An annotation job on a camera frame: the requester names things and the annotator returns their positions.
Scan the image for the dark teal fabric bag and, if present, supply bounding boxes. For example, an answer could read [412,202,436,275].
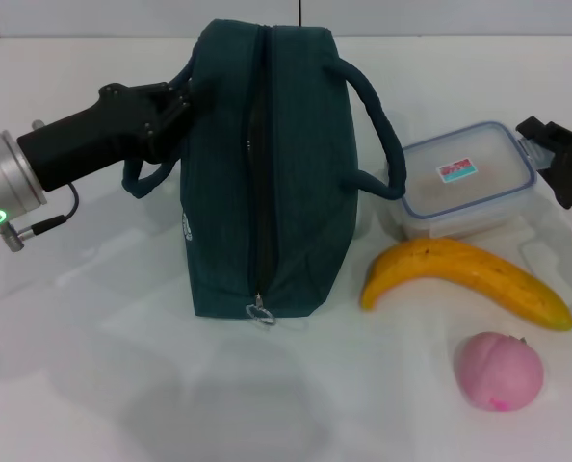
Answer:
[121,17,407,333]

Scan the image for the pink peach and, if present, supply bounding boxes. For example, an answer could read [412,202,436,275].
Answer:
[454,331,545,413]

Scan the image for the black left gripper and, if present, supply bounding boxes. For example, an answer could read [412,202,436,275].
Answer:
[15,78,195,193]

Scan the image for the yellow banana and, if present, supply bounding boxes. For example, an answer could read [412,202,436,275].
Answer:
[360,237,572,332]

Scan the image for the clear container with blue lid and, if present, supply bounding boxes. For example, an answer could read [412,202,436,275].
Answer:
[400,120,538,241]

